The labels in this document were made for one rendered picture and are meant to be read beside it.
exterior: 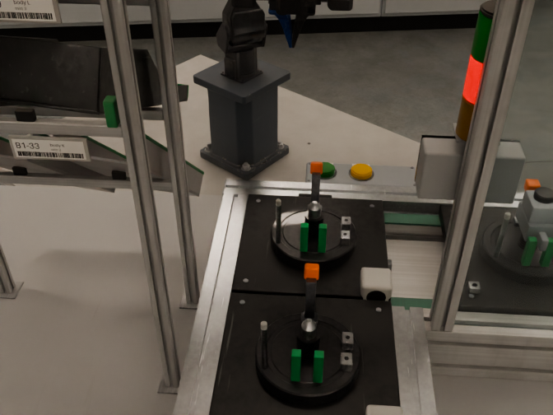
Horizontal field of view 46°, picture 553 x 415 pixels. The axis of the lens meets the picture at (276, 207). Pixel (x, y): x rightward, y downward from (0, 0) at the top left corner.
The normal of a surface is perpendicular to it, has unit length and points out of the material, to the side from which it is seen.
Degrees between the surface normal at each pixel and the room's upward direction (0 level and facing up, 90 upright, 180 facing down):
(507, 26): 90
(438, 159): 90
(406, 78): 0
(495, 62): 90
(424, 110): 0
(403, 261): 0
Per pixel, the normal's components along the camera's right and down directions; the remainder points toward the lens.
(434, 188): -0.07, 0.62
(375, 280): 0.00, -0.78
